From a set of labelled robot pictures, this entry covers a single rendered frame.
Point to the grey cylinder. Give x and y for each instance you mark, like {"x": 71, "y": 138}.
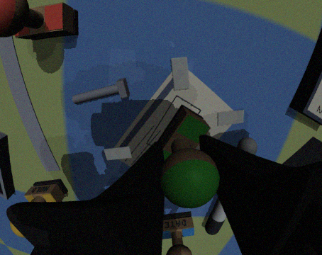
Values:
{"x": 217, "y": 216}

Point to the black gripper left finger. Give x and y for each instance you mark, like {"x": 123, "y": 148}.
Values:
{"x": 127, "y": 218}

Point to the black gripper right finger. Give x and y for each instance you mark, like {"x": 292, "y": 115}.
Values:
{"x": 263, "y": 200}

